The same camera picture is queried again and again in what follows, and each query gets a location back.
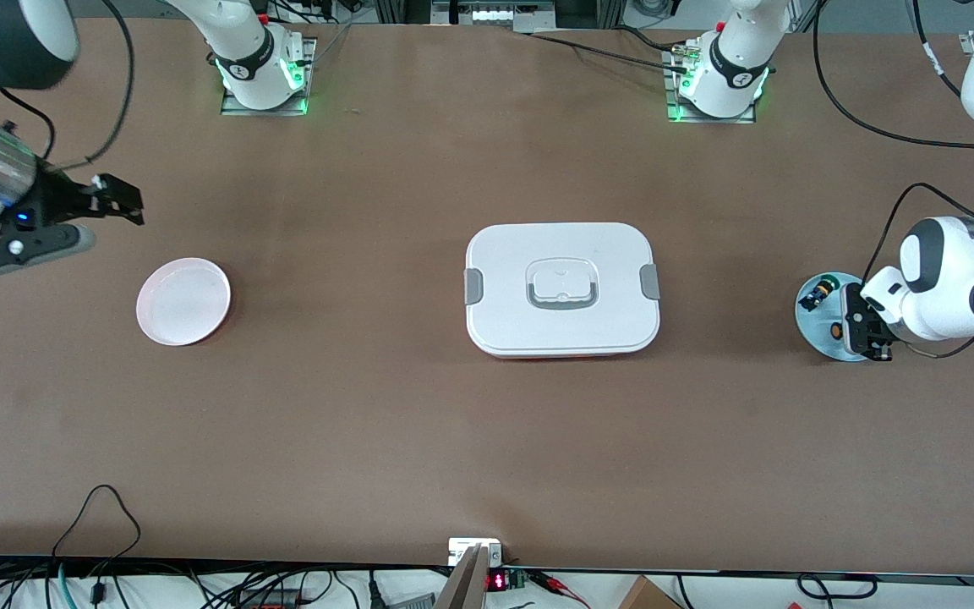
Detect white lidded box grey latches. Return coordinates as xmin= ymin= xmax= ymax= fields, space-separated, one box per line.
xmin=463 ymin=222 xmax=662 ymax=360

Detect light blue round plate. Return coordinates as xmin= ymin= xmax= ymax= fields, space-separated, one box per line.
xmin=794 ymin=271 xmax=877 ymax=363

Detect pale pink round plate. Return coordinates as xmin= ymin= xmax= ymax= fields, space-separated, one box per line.
xmin=135 ymin=257 xmax=233 ymax=348

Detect brown cardboard piece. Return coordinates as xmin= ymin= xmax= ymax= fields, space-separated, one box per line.
xmin=618 ymin=575 xmax=682 ymax=609

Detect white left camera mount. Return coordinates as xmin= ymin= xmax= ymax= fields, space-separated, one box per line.
xmin=861 ymin=266 xmax=906 ymax=324

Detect green push-button switch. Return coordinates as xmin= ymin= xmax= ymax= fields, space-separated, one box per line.
xmin=798 ymin=275 xmax=841 ymax=312

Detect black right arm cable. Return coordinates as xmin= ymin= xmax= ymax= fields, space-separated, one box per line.
xmin=0 ymin=0 xmax=136 ymax=168

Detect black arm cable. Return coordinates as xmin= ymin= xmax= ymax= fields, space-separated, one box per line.
xmin=813 ymin=34 xmax=974 ymax=157
xmin=0 ymin=0 xmax=136 ymax=168

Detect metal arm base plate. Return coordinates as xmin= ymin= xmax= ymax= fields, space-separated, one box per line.
xmin=663 ymin=42 xmax=757 ymax=124
xmin=221 ymin=38 xmax=317 ymax=117

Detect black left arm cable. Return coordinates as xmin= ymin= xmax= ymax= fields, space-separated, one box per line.
xmin=813 ymin=34 xmax=974 ymax=157

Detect black coiled cable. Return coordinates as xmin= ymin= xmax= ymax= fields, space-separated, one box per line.
xmin=796 ymin=573 xmax=878 ymax=603

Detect black looped cable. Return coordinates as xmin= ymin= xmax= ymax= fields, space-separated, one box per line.
xmin=52 ymin=485 xmax=143 ymax=586

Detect black cable across table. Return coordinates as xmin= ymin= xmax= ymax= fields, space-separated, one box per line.
xmin=529 ymin=32 xmax=692 ymax=75

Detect white camera stand bracket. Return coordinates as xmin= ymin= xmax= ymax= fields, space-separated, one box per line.
xmin=448 ymin=538 xmax=505 ymax=568

